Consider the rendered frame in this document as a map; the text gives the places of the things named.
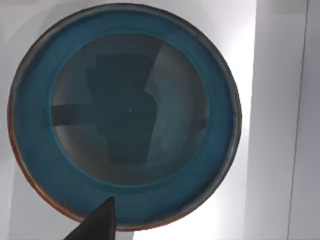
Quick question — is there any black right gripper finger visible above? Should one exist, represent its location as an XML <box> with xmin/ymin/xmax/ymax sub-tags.
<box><xmin>61</xmin><ymin>196</ymin><xmax>116</xmax><ymax>240</ymax></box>

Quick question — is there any blue round plate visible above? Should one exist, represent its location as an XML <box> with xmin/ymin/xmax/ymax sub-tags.
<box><xmin>6</xmin><ymin>2</ymin><xmax>242</xmax><ymax>225</ymax></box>

